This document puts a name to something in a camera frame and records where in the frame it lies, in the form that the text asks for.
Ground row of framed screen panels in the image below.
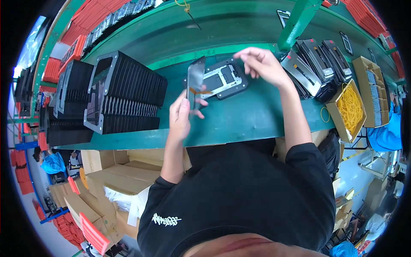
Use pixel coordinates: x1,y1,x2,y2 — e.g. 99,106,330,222
82,0,155,52

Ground small cardboard boxes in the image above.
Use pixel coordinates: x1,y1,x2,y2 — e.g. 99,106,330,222
332,178,356,232

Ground cardboard box of yellow rubber bands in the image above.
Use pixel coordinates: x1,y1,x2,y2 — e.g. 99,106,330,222
326,79,367,144

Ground green metal post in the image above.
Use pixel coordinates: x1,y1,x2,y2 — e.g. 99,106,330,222
276,0,323,52

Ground person's right hand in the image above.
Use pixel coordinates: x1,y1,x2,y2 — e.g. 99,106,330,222
233,47,290,89

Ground yellow string with hanging tool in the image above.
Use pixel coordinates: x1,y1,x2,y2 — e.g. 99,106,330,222
175,0,202,31

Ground partitioned cardboard box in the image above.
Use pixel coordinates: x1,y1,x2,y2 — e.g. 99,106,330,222
352,56,390,129

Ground stacks of red trays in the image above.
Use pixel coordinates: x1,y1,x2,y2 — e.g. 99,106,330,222
322,0,406,79
42,0,135,84

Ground white machine frame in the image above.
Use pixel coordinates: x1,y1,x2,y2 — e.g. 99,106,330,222
358,150,399,180

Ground blue rack with red trays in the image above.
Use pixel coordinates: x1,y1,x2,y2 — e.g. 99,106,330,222
9,141,85,250

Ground stack of black screen panels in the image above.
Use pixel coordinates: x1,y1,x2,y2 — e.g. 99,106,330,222
322,39,353,85
295,39,338,104

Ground red plastic tray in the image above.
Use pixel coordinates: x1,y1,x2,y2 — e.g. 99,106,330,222
79,212,110,256

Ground heap of cardboard cartons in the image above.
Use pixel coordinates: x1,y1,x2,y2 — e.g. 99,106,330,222
49,149,192,246

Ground person's body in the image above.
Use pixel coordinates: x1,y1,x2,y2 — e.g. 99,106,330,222
137,138,337,257

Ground dark phone screen panel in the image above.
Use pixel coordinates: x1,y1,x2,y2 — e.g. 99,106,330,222
186,56,213,111

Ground large black slotted screen rack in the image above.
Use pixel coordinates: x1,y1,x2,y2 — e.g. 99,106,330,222
84,50,168,135

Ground stack of grey-backed screen panels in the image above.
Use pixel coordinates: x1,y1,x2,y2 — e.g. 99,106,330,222
280,50,322,99

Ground black jig with metal plate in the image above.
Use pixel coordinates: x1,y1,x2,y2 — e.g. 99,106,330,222
200,58,249,101

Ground person's left hand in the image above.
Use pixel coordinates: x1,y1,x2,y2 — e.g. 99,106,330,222
169,85,209,142

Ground black bag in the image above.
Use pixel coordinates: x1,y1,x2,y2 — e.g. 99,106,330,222
317,128,341,181

